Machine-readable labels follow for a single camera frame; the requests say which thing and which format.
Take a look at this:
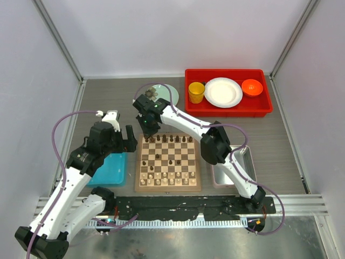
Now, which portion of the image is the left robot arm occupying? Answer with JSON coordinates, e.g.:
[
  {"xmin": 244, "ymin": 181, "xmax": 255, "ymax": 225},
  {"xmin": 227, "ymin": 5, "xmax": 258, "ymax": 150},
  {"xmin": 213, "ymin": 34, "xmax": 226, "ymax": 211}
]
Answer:
[{"xmin": 15, "ymin": 121, "xmax": 137, "ymax": 258}]

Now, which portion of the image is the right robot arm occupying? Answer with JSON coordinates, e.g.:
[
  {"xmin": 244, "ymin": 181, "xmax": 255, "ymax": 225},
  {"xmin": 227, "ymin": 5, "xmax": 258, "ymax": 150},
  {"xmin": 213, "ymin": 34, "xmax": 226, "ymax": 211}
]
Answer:
[{"xmin": 133, "ymin": 94, "xmax": 266, "ymax": 213}]

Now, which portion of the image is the wooden chess board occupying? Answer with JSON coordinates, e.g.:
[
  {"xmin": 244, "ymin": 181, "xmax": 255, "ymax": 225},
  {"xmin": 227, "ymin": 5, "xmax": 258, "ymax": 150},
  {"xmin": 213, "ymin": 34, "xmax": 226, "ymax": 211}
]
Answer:
[{"xmin": 135, "ymin": 133, "xmax": 202, "ymax": 193}]

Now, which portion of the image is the mint green flower plate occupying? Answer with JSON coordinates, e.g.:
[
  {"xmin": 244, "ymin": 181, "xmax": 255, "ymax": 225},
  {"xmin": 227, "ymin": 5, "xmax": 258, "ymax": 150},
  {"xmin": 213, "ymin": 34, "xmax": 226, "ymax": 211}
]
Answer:
[{"xmin": 144, "ymin": 84, "xmax": 179, "ymax": 106}]

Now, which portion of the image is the blue plastic tray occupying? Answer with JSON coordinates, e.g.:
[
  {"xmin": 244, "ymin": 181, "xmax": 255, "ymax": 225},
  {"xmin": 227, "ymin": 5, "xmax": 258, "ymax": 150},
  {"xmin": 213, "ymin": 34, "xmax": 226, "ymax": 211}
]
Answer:
[{"xmin": 86, "ymin": 153, "xmax": 127, "ymax": 187}]

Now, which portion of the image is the yellow plastic cup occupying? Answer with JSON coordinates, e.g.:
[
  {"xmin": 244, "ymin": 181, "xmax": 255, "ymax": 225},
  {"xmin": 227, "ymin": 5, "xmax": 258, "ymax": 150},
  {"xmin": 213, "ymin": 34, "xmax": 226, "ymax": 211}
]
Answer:
[{"xmin": 188, "ymin": 82, "xmax": 205, "ymax": 104}]

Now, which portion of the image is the red plastic bin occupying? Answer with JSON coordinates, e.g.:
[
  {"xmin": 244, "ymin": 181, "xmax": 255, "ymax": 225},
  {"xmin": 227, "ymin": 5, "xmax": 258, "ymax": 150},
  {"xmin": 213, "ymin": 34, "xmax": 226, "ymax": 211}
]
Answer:
[{"xmin": 185, "ymin": 69, "xmax": 273, "ymax": 118}]

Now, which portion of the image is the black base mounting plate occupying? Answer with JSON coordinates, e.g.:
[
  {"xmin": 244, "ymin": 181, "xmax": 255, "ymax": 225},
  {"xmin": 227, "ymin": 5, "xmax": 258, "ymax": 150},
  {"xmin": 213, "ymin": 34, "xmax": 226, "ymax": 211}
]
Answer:
[{"xmin": 100, "ymin": 195, "xmax": 276, "ymax": 221}]

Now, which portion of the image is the white paper plate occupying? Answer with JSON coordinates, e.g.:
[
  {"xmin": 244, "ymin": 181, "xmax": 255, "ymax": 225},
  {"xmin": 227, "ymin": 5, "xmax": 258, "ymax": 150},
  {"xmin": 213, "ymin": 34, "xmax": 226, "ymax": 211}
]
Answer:
[{"xmin": 204, "ymin": 77, "xmax": 243, "ymax": 108}]

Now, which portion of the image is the silver metal tray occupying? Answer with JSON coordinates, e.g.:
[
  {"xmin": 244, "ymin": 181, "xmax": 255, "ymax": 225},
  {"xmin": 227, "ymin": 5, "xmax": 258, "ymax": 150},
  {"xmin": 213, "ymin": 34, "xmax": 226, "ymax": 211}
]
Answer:
[{"xmin": 211, "ymin": 146, "xmax": 257, "ymax": 188}]

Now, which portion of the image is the orange plastic bowl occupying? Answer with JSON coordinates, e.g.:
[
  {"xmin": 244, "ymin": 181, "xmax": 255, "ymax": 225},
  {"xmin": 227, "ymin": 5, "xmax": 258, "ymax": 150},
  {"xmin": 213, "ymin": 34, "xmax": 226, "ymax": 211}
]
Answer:
[{"xmin": 241, "ymin": 79, "xmax": 263, "ymax": 97}]

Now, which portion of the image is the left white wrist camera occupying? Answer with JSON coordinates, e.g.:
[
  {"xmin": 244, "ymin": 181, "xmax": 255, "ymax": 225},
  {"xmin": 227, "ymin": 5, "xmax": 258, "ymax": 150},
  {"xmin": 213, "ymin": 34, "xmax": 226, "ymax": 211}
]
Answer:
[{"xmin": 95, "ymin": 110, "xmax": 121, "ymax": 132}]

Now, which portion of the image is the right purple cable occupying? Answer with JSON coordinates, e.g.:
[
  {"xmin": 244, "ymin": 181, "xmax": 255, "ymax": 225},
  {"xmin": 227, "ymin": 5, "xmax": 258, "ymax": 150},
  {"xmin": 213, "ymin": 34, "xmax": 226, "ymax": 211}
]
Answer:
[{"xmin": 134, "ymin": 84, "xmax": 286, "ymax": 236}]

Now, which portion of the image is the purple cable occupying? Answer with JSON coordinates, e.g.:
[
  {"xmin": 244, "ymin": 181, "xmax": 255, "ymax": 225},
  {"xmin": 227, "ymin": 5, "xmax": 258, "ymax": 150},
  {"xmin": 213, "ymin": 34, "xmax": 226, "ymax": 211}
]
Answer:
[
  {"xmin": 134, "ymin": 84, "xmax": 286, "ymax": 236},
  {"xmin": 25, "ymin": 110, "xmax": 139, "ymax": 259}
]

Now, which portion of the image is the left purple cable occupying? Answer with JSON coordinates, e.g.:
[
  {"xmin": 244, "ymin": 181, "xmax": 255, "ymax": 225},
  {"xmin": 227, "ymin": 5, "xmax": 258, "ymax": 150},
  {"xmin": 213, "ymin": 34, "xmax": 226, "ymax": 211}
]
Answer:
[{"xmin": 25, "ymin": 110, "xmax": 139, "ymax": 259}]

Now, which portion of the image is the aluminium frame rail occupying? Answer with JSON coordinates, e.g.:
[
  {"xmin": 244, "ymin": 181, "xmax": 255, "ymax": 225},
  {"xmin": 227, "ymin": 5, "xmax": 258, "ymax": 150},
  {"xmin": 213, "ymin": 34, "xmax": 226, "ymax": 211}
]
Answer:
[{"xmin": 33, "ymin": 194, "xmax": 328, "ymax": 218}]

